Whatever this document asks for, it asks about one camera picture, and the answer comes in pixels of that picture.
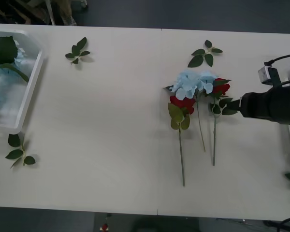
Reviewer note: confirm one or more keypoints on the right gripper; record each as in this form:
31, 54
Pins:
255, 105

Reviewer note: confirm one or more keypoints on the red rose with olive leaves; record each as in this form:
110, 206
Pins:
182, 101

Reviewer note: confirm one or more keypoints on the loose green leaf twig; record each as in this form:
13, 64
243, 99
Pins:
195, 61
81, 44
14, 141

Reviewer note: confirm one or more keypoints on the small red object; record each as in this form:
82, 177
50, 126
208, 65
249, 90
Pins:
104, 227

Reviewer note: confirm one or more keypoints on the person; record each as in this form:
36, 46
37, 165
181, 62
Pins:
67, 14

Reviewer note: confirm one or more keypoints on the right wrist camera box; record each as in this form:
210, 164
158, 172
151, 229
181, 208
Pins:
265, 75

